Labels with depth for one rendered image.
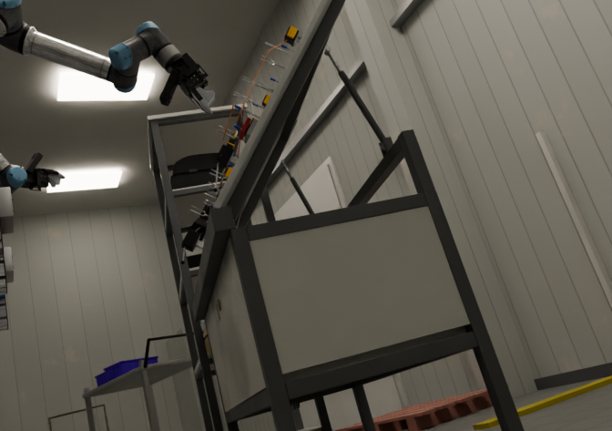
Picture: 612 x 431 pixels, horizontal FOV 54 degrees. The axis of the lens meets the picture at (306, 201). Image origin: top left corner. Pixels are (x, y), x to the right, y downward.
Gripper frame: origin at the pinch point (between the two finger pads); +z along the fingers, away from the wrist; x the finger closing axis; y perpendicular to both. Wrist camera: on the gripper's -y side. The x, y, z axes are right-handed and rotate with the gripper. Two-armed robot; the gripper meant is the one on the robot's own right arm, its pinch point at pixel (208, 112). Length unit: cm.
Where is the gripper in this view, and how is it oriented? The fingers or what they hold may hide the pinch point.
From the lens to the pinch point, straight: 195.3
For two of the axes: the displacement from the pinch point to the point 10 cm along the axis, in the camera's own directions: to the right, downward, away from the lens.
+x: -1.5, 2.5, 9.6
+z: 6.5, 7.5, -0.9
